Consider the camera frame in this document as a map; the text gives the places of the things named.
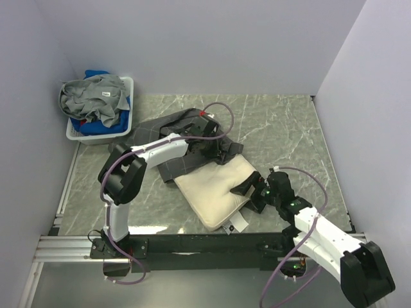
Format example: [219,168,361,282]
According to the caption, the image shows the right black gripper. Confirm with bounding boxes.
[230,171,280,214]

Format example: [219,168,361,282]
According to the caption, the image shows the cream bear print pillow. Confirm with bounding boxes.
[174,155,256,234]

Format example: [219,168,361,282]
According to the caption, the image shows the dark grey checked pillowcase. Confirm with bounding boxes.
[109,108,243,182]

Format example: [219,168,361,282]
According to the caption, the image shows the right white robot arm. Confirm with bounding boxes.
[231,167,396,307]

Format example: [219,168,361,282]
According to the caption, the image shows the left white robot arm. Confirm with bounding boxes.
[98,112,227,258]

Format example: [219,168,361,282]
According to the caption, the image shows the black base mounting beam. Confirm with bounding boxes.
[89,232,309,273]

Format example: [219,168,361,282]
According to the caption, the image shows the grey crumpled shirt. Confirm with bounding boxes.
[58,74,130,128]

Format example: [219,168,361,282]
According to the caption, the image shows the blue cloth in basket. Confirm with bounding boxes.
[58,70,131,136]

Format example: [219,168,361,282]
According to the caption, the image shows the white plastic laundry basket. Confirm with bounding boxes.
[66,76,134,145]

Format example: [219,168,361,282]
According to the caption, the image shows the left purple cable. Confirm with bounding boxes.
[100,102,235,286]

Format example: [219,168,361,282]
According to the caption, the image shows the aluminium frame rail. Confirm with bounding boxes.
[24,141,107,289]

